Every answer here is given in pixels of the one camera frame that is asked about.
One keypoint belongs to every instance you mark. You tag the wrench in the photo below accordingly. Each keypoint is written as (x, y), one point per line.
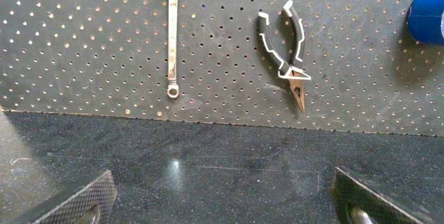
(172, 26)

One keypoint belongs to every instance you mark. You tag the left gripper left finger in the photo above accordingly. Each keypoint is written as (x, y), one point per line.
(88, 199)

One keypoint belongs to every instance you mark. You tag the black and white pliers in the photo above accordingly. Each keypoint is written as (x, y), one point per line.
(299, 90)

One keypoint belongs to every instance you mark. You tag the roll of blue tape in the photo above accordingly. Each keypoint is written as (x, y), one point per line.
(426, 12)

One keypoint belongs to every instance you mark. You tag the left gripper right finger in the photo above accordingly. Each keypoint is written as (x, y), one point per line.
(367, 199)

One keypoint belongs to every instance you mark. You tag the black pegboard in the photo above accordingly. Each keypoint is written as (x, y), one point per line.
(104, 43)

